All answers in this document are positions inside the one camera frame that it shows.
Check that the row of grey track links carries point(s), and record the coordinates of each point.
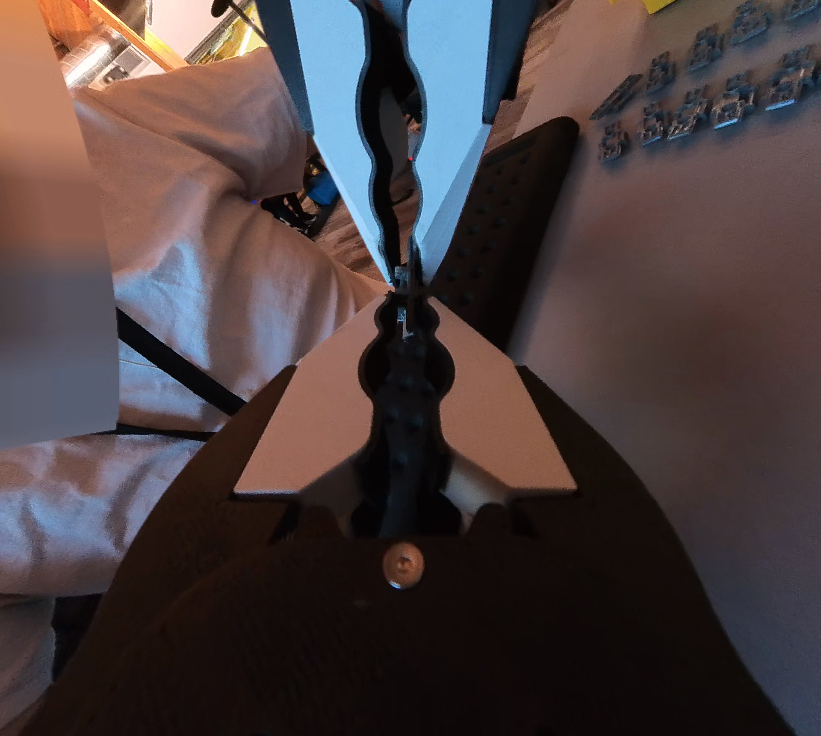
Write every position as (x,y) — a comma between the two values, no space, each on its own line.
(705,81)

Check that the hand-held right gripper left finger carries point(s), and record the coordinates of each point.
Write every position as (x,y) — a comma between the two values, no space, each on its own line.
(308,428)

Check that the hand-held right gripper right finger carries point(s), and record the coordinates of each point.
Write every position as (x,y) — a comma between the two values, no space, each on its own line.
(507,428)

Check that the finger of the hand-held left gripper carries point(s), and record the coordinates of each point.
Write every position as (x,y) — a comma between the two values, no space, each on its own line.
(327,75)
(449,43)

